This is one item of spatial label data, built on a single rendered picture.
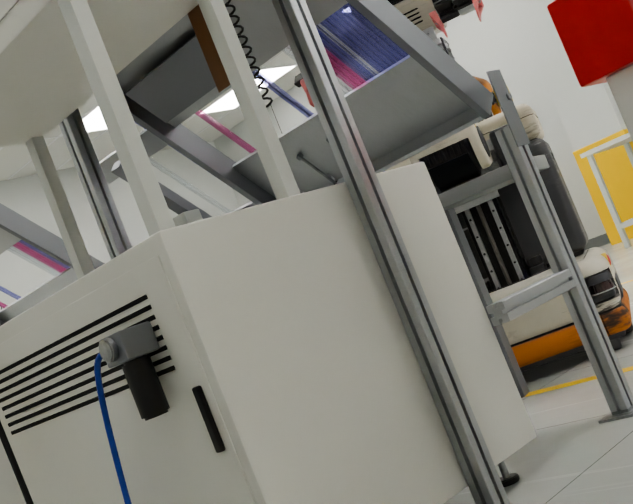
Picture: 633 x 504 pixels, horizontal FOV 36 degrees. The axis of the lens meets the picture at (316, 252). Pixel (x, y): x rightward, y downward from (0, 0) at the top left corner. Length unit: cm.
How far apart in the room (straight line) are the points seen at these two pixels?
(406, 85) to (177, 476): 101
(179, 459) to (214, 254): 32
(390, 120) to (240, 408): 99
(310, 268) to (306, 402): 22
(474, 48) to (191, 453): 871
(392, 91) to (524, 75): 760
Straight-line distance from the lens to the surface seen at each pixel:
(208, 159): 241
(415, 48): 198
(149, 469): 158
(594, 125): 882
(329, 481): 147
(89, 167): 224
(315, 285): 154
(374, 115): 219
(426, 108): 215
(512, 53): 975
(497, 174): 255
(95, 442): 168
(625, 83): 176
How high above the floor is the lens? 43
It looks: 3 degrees up
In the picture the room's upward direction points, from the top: 22 degrees counter-clockwise
